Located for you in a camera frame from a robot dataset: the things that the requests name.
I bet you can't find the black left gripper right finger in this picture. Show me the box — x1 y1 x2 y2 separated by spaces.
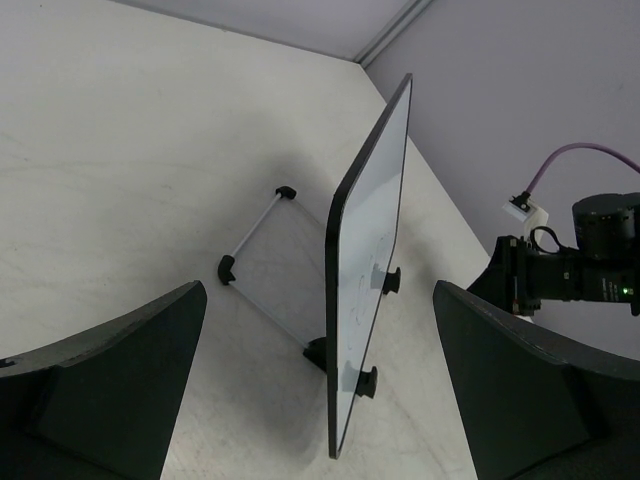
433 281 639 479

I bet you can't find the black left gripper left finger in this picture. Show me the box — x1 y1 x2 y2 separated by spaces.
1 281 207 479

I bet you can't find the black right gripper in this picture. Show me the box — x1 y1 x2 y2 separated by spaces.
467 236 541 315

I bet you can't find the small black-framed whiteboard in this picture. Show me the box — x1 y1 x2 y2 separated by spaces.
324 74 413 459

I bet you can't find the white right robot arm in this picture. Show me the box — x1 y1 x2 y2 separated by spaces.
468 193 639 317

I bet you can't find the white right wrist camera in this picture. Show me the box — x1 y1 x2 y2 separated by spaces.
503 191 549 237

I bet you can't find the left aluminium frame post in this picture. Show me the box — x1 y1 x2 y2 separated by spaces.
353 0 433 69

